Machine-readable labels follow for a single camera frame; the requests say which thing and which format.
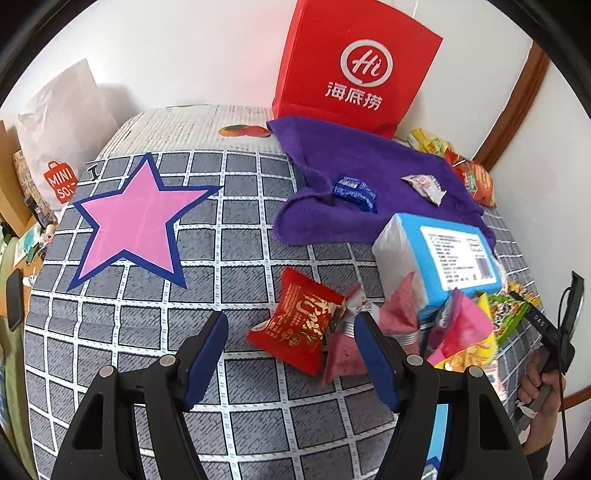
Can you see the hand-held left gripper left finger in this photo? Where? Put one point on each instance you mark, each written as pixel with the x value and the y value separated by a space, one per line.
pixel 203 357

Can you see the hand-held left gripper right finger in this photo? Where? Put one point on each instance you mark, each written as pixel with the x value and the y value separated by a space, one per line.
pixel 375 357

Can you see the red snack packet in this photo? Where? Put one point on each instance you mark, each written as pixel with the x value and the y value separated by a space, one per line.
pixel 295 323

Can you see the yellow and pink chip packet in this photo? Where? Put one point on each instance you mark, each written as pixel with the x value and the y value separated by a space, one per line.
pixel 466 341

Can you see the white candy packet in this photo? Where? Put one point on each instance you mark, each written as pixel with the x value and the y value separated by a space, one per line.
pixel 425 187

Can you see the purple towel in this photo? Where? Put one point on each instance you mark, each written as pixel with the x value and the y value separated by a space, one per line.
pixel 369 157

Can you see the person's right forearm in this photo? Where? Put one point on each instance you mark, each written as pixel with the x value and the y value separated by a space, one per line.
pixel 541 461

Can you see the person's right hand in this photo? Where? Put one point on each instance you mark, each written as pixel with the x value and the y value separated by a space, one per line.
pixel 545 415

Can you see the green snack packet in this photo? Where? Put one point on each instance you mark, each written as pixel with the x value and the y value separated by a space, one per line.
pixel 508 314

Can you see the blue tissue pack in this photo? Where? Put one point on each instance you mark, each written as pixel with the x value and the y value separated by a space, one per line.
pixel 443 258

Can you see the grey grid blanket with star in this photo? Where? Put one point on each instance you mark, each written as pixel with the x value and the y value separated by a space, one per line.
pixel 138 221

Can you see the blue candy packet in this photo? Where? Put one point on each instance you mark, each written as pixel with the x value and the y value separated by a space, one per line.
pixel 353 191

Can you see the orange snack packet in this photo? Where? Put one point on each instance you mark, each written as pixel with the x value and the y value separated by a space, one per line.
pixel 478 182

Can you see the black phone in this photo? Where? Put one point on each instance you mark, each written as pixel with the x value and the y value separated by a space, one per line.
pixel 14 300

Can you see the yellow snack packet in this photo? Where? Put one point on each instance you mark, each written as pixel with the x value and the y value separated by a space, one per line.
pixel 429 141

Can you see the newspaper print sheet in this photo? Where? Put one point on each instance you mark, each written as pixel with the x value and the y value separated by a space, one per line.
pixel 184 129

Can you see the brown wooden trim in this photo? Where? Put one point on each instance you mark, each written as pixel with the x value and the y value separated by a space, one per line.
pixel 512 101

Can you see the cardboard box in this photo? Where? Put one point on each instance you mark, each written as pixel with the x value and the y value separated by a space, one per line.
pixel 11 184

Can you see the white paper bag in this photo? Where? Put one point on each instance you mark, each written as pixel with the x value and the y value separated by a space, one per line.
pixel 69 115

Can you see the red paper bag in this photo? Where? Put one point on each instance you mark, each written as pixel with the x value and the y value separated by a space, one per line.
pixel 355 46

